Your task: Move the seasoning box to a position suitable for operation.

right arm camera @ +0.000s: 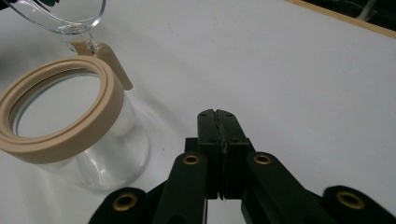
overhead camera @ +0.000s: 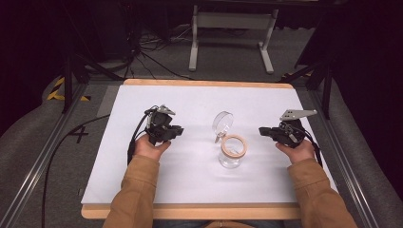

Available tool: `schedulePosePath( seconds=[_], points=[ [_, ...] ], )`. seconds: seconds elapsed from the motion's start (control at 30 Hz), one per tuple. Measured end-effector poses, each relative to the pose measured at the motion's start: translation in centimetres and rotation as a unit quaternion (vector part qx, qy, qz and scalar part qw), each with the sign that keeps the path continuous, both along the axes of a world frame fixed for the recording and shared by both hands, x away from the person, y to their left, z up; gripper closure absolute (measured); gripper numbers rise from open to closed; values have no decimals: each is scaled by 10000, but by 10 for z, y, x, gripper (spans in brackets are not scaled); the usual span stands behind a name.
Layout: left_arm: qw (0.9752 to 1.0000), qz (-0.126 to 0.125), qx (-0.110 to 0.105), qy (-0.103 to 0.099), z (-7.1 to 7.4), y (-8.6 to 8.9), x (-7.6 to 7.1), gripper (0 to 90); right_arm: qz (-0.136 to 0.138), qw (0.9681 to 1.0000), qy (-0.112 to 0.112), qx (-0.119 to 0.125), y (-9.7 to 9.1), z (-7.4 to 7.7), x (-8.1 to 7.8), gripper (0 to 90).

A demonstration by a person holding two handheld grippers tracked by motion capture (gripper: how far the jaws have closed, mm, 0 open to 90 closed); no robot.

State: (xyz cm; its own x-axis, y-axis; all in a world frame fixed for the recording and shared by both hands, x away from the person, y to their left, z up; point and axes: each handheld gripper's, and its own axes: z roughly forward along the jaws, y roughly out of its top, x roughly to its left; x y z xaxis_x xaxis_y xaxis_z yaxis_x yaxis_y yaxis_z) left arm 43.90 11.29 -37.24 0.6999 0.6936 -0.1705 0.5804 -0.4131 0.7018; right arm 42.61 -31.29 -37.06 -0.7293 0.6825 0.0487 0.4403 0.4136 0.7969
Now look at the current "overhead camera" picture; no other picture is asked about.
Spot black floor cable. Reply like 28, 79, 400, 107
41, 113, 111, 228

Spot person's right hand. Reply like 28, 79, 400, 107
275, 138, 316, 165

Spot bundle of black cables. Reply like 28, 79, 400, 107
122, 25, 196, 81

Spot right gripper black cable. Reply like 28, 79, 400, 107
293, 124, 324, 168

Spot white metal stand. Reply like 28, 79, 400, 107
188, 4, 279, 75

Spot aluminium rail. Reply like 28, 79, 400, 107
0, 83, 88, 228
308, 89, 381, 228

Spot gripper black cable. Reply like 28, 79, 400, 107
126, 106, 159, 167
293, 124, 324, 168

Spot black tripod stand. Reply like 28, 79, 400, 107
278, 12, 336, 121
60, 0, 125, 114

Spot yellow black floor tape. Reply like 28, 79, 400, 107
47, 76, 91, 103

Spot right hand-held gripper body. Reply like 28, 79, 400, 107
271, 108, 318, 149

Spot glass jar with hinged lid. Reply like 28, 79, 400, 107
211, 110, 249, 170

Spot person's left hand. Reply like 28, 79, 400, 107
133, 134, 172, 162

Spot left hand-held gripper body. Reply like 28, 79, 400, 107
144, 104, 181, 146

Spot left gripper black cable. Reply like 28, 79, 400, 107
126, 106, 159, 167

